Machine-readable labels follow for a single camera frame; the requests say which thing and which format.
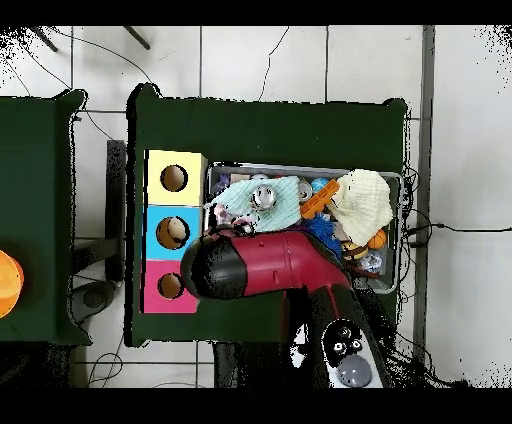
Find cream knitted cloth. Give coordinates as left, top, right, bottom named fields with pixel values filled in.
left=330, top=168, right=394, bottom=248

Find wooden box with three holes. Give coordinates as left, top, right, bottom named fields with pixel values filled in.
left=141, top=149, right=209, bottom=315

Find silver mesh bin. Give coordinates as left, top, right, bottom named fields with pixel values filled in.
left=201, top=161, right=403, bottom=295

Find crushed silver can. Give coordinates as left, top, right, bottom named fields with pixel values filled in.
left=250, top=184, right=278, bottom=212

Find mint knitted cloth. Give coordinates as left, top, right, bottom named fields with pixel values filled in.
left=209, top=175, right=303, bottom=234

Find orange plastic block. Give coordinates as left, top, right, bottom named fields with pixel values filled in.
left=299, top=178, right=341, bottom=220

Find small blue spiky ball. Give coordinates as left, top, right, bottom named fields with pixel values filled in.
left=305, top=213, right=336, bottom=240

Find toy hamburger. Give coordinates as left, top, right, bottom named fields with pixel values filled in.
left=342, top=240, right=369, bottom=261

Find orange basketball toy ball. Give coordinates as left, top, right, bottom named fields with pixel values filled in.
left=366, top=228, right=388, bottom=250

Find black tripod leg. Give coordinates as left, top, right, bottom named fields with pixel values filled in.
left=31, top=26, right=59, bottom=53
left=122, top=26, right=152, bottom=51

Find dark green side table cloth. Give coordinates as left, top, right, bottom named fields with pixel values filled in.
left=0, top=89, right=92, bottom=346

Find orange round object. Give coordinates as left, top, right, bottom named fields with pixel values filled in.
left=0, top=249, right=25, bottom=320

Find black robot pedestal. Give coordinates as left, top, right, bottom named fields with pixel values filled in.
left=213, top=341, right=289, bottom=388

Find black power cable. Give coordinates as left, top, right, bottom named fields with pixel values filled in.
left=401, top=222, right=512, bottom=246

